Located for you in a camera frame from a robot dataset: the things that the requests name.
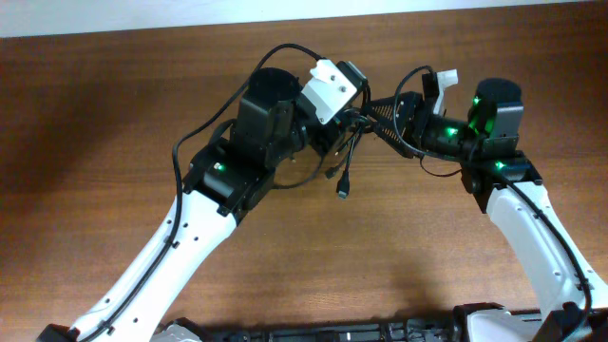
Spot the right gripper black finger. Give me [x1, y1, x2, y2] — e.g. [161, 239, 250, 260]
[363, 96, 395, 122]
[373, 119, 404, 152]

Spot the black cable bundle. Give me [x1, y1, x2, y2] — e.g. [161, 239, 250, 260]
[322, 106, 381, 200]

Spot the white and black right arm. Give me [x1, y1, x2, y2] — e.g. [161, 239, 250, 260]
[363, 74, 607, 341]

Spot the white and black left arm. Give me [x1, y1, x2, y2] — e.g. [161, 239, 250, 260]
[37, 60, 368, 341]

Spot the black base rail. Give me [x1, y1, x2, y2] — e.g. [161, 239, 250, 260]
[151, 303, 542, 342]

